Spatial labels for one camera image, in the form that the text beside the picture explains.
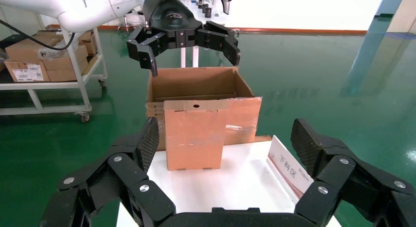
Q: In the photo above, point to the white wheeled shelf cart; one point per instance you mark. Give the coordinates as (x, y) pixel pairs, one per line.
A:
(81, 86)

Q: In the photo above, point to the cardboard box under plastic wrap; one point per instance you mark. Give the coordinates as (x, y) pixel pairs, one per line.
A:
(74, 58)

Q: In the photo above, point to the cardboard box with white label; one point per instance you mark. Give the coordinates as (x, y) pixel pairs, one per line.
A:
(26, 71)

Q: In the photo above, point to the wide plain cardboard box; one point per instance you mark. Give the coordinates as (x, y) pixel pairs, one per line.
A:
(29, 48)

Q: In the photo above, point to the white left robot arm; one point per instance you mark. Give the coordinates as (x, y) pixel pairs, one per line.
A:
(81, 14)

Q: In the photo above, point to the large open cardboard box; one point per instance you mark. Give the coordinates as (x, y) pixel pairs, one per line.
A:
(195, 82)

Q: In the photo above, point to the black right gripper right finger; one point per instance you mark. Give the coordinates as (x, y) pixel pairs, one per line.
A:
(341, 176)

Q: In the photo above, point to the acrylic sign card red print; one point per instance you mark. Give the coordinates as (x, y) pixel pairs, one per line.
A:
(286, 167)

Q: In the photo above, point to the white tube stand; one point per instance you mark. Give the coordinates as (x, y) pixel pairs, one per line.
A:
(195, 56)

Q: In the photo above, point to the small cardboard box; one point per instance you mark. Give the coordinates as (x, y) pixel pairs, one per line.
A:
(195, 138)

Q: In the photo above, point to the small brown cardboard carton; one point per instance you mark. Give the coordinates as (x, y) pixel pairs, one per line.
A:
(87, 42)

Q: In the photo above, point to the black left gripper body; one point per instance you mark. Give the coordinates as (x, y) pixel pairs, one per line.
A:
(172, 17)

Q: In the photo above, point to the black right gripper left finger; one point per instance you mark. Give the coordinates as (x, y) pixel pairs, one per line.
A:
(123, 180)

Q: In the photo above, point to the flat cardboard box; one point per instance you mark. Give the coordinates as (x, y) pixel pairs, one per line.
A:
(61, 75)

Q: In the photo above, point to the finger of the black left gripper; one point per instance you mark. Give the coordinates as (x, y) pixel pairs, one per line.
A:
(224, 40)
(143, 51)

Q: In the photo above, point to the black hanging tool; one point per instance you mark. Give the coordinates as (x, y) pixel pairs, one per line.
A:
(226, 1)

